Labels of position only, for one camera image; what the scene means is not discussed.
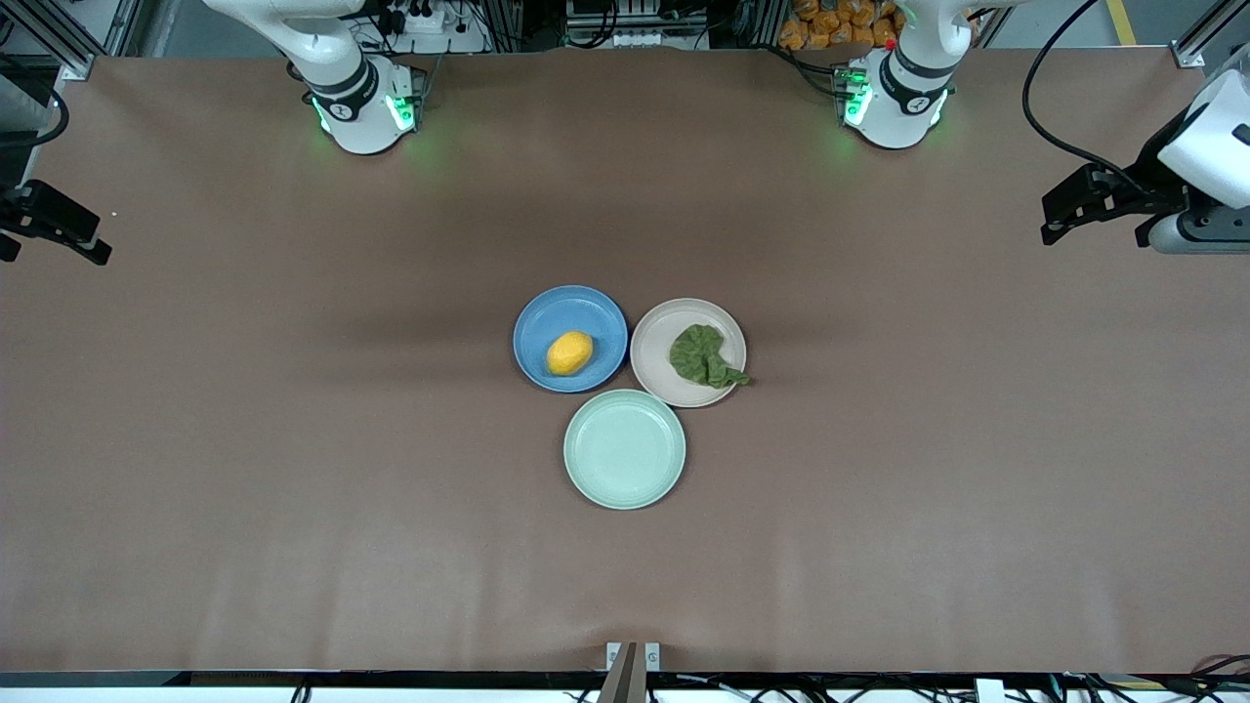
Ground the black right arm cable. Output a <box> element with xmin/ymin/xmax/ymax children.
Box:
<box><xmin>0</xmin><ymin>54</ymin><xmax>71</xmax><ymax>152</ymax></box>

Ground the beige plate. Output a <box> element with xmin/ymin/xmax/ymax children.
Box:
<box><xmin>630</xmin><ymin>298</ymin><xmax>748</xmax><ymax>409</ymax></box>

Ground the green lettuce leaf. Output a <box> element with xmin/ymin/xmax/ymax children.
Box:
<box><xmin>669</xmin><ymin>324</ymin><xmax>753</xmax><ymax>390</ymax></box>

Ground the bag of orange snacks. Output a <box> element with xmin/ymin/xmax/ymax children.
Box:
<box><xmin>778</xmin><ymin>0</ymin><xmax>904</xmax><ymax>52</ymax></box>

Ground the black base cable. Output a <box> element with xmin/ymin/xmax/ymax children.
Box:
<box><xmin>762</xmin><ymin>44</ymin><xmax>846</xmax><ymax>99</ymax></box>

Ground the white power strip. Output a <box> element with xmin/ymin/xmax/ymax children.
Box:
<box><xmin>376</xmin><ymin>0</ymin><xmax>489</xmax><ymax>55</ymax></box>

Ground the yellow lemon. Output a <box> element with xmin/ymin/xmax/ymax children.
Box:
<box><xmin>546</xmin><ymin>330</ymin><xmax>595</xmax><ymax>377</ymax></box>

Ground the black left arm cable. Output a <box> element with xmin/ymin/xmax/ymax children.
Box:
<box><xmin>1021</xmin><ymin>0</ymin><xmax>1163</xmax><ymax>196</ymax></box>

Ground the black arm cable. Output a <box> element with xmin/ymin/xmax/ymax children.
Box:
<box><xmin>1021</xmin><ymin>0</ymin><xmax>1163</xmax><ymax>196</ymax></box>
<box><xmin>0</xmin><ymin>54</ymin><xmax>71</xmax><ymax>152</ymax></box>

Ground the pale green plate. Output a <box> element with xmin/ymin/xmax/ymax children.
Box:
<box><xmin>563</xmin><ymin>389</ymin><xmax>688</xmax><ymax>511</ymax></box>

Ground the blue plate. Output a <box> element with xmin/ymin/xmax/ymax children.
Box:
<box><xmin>513</xmin><ymin>284</ymin><xmax>629</xmax><ymax>394</ymax></box>

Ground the brown table cover sheet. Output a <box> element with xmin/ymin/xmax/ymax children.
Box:
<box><xmin>0</xmin><ymin>47</ymin><xmax>1250</xmax><ymax>677</ymax></box>

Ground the grey metal camera bracket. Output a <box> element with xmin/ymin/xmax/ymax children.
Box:
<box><xmin>605</xmin><ymin>641</ymin><xmax>662</xmax><ymax>703</ymax></box>

